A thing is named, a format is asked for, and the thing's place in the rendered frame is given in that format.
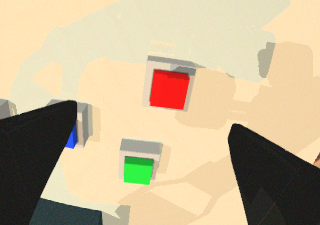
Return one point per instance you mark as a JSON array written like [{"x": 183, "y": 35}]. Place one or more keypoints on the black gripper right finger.
[{"x": 277, "y": 187}]

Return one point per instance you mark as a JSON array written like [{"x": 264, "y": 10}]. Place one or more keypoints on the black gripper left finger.
[{"x": 31, "y": 143}]

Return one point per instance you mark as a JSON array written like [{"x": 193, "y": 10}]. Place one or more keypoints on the red button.
[{"x": 168, "y": 83}]

